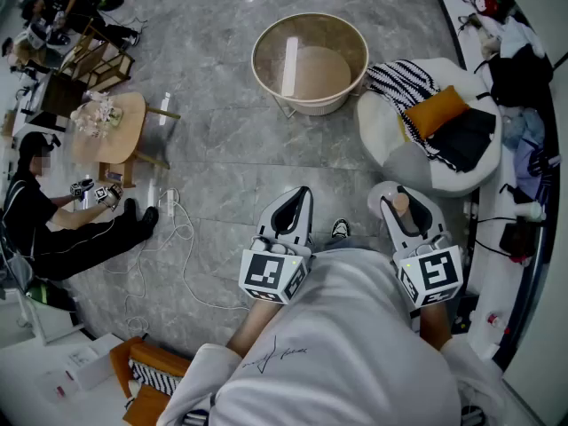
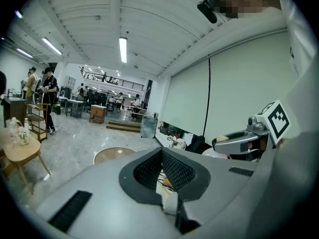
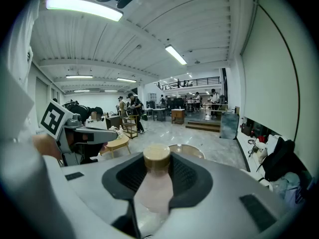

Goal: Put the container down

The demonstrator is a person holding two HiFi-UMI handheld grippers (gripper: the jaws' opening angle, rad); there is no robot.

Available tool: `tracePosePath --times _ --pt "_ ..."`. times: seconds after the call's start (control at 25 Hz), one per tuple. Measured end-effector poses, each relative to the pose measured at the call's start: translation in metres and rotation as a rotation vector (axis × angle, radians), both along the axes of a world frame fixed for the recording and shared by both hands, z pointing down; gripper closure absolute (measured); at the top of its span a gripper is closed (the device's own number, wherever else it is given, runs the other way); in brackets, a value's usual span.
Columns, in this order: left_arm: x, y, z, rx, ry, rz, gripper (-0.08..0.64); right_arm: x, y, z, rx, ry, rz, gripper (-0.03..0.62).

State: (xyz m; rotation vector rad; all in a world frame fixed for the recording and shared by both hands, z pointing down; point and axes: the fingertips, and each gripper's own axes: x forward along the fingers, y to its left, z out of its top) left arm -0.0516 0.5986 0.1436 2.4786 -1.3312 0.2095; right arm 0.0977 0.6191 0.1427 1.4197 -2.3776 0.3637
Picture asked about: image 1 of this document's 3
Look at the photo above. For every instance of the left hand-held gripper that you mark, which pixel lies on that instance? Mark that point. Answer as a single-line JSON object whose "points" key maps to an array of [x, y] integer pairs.
{"points": [[262, 273]]}

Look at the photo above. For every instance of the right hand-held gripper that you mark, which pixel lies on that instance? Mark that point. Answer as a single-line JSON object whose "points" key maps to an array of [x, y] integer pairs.
{"points": [[437, 273]]}

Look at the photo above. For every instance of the person's left forearm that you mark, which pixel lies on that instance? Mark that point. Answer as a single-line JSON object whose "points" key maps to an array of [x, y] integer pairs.
{"points": [[253, 326]]}

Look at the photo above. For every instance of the person's right forearm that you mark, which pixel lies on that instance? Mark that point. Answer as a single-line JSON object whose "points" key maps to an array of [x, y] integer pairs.
{"points": [[435, 326]]}

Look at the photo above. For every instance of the round glass-top table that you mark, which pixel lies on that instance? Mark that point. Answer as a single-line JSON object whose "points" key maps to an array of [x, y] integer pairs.
{"points": [[275, 60]]}

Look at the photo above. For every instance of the person's right shoe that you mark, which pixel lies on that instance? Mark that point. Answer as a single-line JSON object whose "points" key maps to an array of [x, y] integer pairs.
{"points": [[341, 229]]}

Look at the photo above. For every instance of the grey cushion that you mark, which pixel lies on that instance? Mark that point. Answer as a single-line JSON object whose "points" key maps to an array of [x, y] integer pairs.
{"points": [[408, 167]]}

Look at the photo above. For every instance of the person's blue jeans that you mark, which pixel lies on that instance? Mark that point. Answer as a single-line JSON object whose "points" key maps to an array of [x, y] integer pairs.
{"points": [[355, 243]]}

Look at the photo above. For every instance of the black flat device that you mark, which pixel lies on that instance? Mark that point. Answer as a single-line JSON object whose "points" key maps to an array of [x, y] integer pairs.
{"points": [[517, 240]]}

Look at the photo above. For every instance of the black cushion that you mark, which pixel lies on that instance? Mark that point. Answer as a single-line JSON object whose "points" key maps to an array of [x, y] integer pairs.
{"points": [[466, 140]]}

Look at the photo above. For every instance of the white fluffy armchair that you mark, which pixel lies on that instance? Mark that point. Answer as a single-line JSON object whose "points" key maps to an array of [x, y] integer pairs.
{"points": [[377, 127]]}

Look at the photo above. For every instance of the white cylindrical device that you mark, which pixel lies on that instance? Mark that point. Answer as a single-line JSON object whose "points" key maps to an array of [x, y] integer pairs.
{"points": [[530, 211]]}

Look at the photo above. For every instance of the person's white t-shirt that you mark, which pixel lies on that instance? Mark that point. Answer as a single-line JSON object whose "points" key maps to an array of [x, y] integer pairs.
{"points": [[337, 326]]}

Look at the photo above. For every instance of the orange cushion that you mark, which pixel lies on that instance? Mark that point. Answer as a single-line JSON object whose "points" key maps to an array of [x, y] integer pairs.
{"points": [[437, 111]]}

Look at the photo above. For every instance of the red capped bottle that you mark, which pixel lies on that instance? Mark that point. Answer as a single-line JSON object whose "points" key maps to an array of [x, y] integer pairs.
{"points": [[496, 321]]}

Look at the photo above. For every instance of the white power strip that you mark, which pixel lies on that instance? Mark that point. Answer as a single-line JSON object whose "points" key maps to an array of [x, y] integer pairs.
{"points": [[167, 202]]}

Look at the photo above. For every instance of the purple blue clothes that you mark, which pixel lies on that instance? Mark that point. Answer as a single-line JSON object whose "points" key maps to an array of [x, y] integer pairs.
{"points": [[532, 167]]}

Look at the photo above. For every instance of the black white striped blanket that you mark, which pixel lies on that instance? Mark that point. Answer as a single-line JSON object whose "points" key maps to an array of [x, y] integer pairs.
{"points": [[399, 78]]}

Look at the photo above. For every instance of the light wooden side table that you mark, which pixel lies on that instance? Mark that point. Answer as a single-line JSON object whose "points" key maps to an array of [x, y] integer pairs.
{"points": [[124, 136]]}

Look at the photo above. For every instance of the orange chair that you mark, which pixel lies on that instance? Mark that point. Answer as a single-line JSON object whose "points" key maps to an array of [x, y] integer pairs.
{"points": [[155, 357]]}

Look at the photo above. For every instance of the striped chair cushion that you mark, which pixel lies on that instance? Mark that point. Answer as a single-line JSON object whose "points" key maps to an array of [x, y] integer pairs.
{"points": [[153, 377]]}

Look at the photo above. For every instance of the white window bench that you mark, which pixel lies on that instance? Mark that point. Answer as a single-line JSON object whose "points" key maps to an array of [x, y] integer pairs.
{"points": [[448, 16]]}

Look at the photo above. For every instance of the pale flower bouquet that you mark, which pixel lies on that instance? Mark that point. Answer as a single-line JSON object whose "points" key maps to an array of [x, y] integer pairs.
{"points": [[95, 113]]}

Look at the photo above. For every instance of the red white bag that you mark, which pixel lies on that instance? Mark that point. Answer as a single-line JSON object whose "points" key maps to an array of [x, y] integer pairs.
{"points": [[488, 3]]}

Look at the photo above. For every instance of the white cardboard box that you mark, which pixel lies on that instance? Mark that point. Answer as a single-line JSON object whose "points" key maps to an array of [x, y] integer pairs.
{"points": [[95, 362]]}

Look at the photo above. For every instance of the wooden shelf rack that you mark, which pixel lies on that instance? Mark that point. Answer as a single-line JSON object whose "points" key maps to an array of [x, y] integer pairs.
{"points": [[102, 60]]}

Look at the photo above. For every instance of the green black bag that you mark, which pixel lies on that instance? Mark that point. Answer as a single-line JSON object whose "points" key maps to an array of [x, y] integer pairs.
{"points": [[49, 295]]}

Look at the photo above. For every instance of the dark wooden cabinet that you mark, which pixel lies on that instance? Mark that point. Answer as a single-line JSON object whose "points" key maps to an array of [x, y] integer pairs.
{"points": [[62, 96]]}

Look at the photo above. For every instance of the white desk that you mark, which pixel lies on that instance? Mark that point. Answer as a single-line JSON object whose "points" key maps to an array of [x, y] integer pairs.
{"points": [[26, 397]]}

